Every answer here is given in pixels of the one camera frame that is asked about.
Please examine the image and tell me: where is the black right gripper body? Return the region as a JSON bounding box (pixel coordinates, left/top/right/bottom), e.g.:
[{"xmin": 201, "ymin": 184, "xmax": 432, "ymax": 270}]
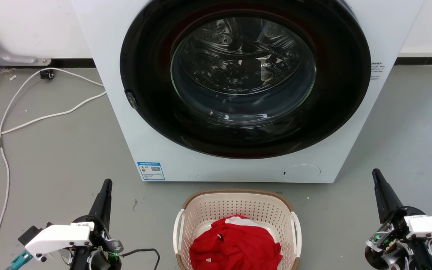
[{"xmin": 364, "ymin": 206, "xmax": 432, "ymax": 270}]

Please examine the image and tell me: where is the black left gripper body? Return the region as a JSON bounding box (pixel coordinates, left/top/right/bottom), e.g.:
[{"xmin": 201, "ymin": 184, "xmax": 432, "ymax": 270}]
[{"xmin": 59, "ymin": 215, "xmax": 124, "ymax": 270}]

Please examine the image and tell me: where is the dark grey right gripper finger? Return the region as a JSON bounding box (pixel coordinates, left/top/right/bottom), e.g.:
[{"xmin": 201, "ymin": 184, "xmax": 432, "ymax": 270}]
[{"xmin": 372, "ymin": 168, "xmax": 404, "ymax": 224}]

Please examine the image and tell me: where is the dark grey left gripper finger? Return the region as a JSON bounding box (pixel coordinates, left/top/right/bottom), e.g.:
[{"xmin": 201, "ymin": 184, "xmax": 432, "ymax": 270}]
[{"xmin": 88, "ymin": 179, "xmax": 113, "ymax": 232}]

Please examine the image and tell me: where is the beige perforated plastic laundry basket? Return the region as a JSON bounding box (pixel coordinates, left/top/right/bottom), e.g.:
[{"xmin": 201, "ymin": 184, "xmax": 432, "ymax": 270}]
[{"xmin": 173, "ymin": 189, "xmax": 303, "ymax": 270}]

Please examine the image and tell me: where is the blue energy label sticker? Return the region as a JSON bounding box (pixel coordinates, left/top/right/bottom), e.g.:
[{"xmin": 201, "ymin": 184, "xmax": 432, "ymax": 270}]
[{"xmin": 137, "ymin": 162, "xmax": 166, "ymax": 181}]

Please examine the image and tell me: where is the white front-load washing machine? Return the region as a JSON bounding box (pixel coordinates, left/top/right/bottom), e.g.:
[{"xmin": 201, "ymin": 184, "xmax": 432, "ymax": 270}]
[{"xmin": 72, "ymin": 0, "xmax": 425, "ymax": 184}]

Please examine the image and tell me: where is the round white filter cover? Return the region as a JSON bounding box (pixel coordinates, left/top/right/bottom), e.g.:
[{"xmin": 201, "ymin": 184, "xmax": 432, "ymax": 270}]
[{"xmin": 281, "ymin": 164, "xmax": 321, "ymax": 183}]

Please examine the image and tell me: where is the round black glass washer door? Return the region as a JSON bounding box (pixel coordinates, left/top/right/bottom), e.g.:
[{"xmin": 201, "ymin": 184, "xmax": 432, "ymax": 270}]
[{"xmin": 120, "ymin": 0, "xmax": 372, "ymax": 159}]

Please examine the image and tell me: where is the small grey text sticker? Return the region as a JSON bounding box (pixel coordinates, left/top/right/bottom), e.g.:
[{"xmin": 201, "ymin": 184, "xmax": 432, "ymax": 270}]
[{"xmin": 370, "ymin": 62, "xmax": 386, "ymax": 80}]

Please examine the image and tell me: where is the red garment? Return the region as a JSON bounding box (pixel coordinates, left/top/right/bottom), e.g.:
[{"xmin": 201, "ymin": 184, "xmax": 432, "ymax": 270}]
[{"xmin": 189, "ymin": 214, "xmax": 283, "ymax": 270}]

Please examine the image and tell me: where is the thin black left gripper cable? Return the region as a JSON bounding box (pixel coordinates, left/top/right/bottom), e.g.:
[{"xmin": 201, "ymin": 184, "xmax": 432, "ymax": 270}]
[{"xmin": 120, "ymin": 248, "xmax": 161, "ymax": 270}]

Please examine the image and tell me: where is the thick white power cable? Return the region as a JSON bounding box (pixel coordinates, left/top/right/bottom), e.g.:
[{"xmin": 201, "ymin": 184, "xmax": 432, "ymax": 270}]
[{"xmin": 0, "ymin": 91, "xmax": 107, "ymax": 144}]

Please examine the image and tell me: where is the thin white cable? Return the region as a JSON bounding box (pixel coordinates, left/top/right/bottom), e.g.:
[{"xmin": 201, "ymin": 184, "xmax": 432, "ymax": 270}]
[{"xmin": 0, "ymin": 67, "xmax": 105, "ymax": 270}]

